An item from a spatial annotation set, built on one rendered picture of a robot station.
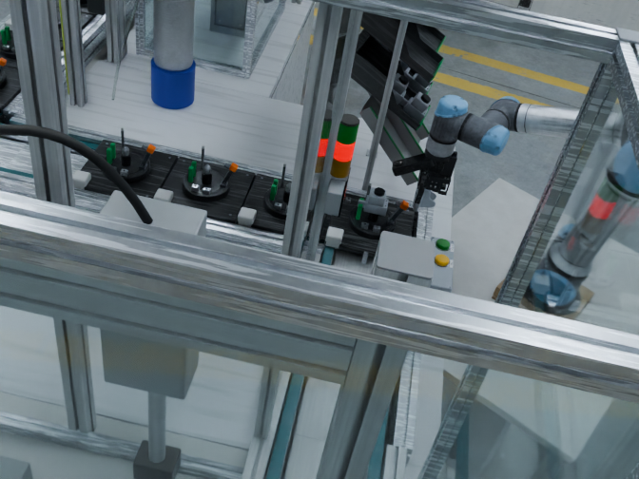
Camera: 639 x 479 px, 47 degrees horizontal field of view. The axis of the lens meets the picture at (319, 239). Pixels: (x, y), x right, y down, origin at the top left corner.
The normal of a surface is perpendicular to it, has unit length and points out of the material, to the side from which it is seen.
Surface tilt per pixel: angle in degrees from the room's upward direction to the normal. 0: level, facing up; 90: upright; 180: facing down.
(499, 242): 0
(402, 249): 0
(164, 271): 90
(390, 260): 0
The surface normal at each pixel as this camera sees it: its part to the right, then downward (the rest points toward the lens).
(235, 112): 0.15, -0.74
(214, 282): -0.17, 0.63
